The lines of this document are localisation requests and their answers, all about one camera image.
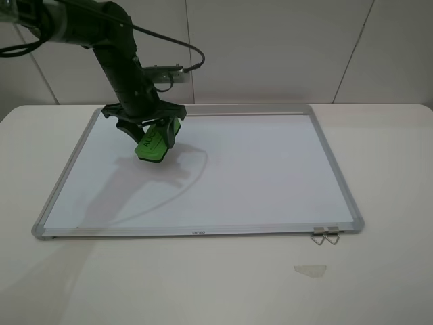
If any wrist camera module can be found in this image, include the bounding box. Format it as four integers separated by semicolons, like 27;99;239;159
142;64;191;84

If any metal hanging clip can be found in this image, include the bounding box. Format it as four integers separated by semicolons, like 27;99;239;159
310;227;326;246
324;226;340;246

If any green whiteboard eraser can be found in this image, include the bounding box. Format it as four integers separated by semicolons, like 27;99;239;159
135;118;181;163

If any left metal hanging clip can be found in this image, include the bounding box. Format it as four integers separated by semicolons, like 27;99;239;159
310;227;326;246

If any black camera cable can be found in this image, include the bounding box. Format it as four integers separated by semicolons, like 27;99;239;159
0;0;206;72

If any clear tape piece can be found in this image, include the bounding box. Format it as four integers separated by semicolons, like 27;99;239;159
294;265;327;278

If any right metal hanging clip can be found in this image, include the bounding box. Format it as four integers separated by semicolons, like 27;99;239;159
324;226;340;246

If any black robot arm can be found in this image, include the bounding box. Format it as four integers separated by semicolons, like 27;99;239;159
1;1;186;148

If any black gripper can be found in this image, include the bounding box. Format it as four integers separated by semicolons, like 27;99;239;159
101;89;187;149

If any aluminium framed whiteboard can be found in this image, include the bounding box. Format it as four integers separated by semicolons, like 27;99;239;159
32;104;364;240

